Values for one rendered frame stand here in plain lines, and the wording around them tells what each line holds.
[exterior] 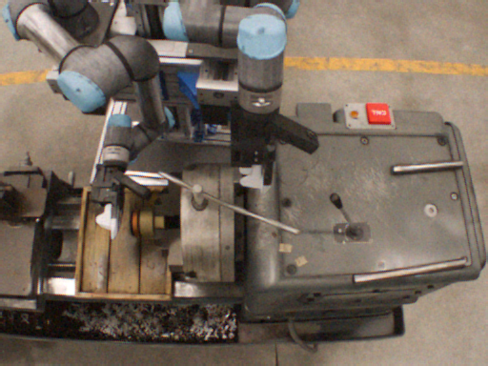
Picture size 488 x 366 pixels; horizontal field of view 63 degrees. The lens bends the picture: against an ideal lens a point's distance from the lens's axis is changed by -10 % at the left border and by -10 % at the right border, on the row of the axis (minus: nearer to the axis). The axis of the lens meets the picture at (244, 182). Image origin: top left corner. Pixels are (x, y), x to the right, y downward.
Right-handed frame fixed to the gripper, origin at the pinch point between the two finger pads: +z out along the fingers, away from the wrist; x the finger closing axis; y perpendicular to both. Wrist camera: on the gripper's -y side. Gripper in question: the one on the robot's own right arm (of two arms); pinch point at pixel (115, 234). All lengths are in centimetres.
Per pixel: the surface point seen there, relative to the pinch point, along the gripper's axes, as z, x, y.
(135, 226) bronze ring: -1.5, 3.5, -6.0
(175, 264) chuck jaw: 8.8, 6.6, -17.1
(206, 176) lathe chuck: -11.2, 15.0, -24.3
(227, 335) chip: 25, -50, -31
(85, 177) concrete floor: -59, -112, 47
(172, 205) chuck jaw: -6.6, 6.2, -15.8
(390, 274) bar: 14, 23, -65
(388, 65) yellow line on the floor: -140, -108, -137
